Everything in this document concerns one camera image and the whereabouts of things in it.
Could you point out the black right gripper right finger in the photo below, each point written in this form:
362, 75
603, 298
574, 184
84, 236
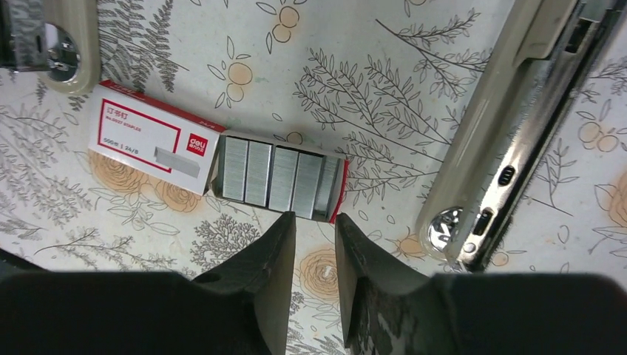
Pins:
389, 308

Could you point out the white red staple box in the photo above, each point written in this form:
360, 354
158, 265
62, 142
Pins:
152, 136

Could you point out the beige and black stapler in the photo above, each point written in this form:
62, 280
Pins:
57, 39

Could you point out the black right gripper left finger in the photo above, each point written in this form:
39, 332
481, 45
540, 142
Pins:
240, 306

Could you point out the floral table mat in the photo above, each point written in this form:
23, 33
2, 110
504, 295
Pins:
383, 84

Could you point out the silver staple strip tray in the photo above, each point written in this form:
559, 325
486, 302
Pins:
279, 176

